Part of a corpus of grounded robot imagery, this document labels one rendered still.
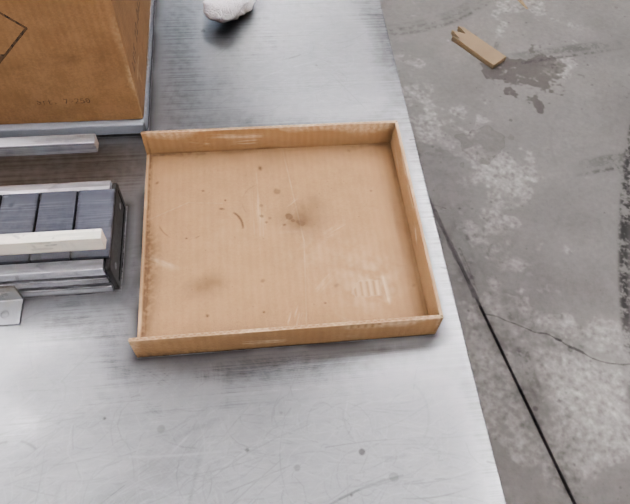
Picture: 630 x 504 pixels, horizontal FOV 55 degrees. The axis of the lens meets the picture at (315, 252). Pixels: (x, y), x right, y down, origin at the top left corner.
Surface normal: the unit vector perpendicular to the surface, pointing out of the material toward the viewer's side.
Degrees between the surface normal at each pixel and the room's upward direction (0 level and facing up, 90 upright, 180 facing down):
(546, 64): 0
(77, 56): 90
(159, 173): 0
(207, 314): 0
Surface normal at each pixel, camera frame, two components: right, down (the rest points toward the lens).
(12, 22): 0.10, 0.85
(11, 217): 0.05, -0.52
